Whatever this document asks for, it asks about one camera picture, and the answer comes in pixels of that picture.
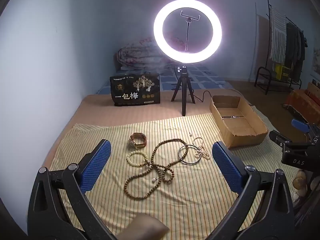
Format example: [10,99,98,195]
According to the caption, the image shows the folded floral quilt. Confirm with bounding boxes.
[116,39,175,71]

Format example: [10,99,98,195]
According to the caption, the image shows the orange cloth bag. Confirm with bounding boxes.
[285,89,320,126]

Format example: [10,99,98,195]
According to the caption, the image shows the white bead bracelet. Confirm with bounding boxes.
[126,151,148,167]

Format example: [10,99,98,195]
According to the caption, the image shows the black clothes rack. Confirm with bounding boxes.
[255,0,308,95]

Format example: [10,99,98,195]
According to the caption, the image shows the striped hanging towel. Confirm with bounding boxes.
[269,6,288,63]

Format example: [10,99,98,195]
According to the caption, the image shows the black snack bag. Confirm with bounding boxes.
[110,72,161,107]

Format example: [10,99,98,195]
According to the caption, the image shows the tan cloth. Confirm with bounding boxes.
[117,214,170,240]

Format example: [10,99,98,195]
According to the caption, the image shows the yellow box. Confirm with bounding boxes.
[275,64,292,79]

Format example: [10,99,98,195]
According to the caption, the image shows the black power cable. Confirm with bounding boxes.
[194,90,242,102]

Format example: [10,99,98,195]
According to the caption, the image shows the pearl necklace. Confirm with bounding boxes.
[192,137,210,160]

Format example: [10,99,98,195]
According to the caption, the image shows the metal bangle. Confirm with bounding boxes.
[178,144,202,165]

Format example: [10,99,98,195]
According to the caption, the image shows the yellow striped cloth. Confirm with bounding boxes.
[49,105,300,240]

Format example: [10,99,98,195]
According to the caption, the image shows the blue checked bed sheet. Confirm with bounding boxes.
[96,65,235,95]

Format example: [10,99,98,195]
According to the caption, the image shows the tan bed mattress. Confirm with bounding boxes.
[42,87,253,170]

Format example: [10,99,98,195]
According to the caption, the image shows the brown leather wristwatch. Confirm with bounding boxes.
[129,132,147,148]

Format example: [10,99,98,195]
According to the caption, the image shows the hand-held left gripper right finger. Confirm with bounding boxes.
[200,141,300,240]

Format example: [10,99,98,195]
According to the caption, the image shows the black phone holder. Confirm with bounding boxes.
[180,10,200,53]

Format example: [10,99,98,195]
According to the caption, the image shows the person's right hand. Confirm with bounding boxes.
[292,170,309,202]

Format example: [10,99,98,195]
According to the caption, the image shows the wooden bead necklace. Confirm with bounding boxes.
[124,138,188,200]

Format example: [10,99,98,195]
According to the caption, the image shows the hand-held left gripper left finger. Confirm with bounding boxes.
[27,139,118,240]

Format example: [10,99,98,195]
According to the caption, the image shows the round ring light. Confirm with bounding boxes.
[153,0,222,64]

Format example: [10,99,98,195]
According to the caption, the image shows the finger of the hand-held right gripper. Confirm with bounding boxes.
[269,130,292,147]
[291,119,312,133]

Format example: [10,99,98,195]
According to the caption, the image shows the dark hanging clothes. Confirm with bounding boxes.
[285,22,307,80]

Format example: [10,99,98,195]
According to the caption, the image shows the cardboard box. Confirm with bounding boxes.
[209,95,268,148]

